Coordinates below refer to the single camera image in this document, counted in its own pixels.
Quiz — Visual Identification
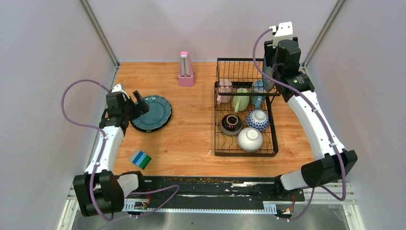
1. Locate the black gold patterned bowl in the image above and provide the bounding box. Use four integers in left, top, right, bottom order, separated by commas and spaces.
219, 114, 243, 136

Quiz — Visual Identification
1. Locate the white patterned bowl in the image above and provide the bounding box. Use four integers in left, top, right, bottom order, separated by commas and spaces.
237, 127, 263, 152

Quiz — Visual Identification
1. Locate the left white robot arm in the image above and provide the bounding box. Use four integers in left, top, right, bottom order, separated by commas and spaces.
73, 91, 149, 217

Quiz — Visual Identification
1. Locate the pink metronome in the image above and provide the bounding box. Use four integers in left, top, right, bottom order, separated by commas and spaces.
178, 51, 196, 87

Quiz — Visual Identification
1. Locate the blue mug yellow inside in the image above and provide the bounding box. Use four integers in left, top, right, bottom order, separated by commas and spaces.
251, 80, 267, 109

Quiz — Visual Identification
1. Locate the pink mug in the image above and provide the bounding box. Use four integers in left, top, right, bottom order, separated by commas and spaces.
216, 79, 233, 104

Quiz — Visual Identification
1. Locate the black bottom plate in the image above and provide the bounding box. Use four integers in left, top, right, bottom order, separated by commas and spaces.
130, 108, 172, 133

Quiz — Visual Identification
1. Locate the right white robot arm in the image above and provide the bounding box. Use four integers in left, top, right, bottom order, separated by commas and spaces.
263, 38, 358, 200

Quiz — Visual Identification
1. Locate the blue green striped block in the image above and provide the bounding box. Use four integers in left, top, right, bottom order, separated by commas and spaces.
129, 149, 152, 170

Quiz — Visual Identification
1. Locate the black wire dish rack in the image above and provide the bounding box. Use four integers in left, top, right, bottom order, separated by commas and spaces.
214, 57, 279, 157

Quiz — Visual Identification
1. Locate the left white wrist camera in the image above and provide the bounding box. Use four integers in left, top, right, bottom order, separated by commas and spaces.
111, 83, 128, 96

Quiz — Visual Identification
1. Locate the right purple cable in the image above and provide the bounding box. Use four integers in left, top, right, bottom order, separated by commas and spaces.
252, 28, 347, 222

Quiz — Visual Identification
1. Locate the red patterned bowl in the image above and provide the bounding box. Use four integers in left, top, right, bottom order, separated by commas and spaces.
246, 109, 270, 131

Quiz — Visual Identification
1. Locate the teal plate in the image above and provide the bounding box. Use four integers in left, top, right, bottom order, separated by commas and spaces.
131, 95, 172, 132

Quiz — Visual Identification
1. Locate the green handled cream mug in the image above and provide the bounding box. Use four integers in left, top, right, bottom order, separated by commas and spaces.
232, 88, 250, 113

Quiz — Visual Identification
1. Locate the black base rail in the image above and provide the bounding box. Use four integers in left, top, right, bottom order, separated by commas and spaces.
138, 176, 305, 210

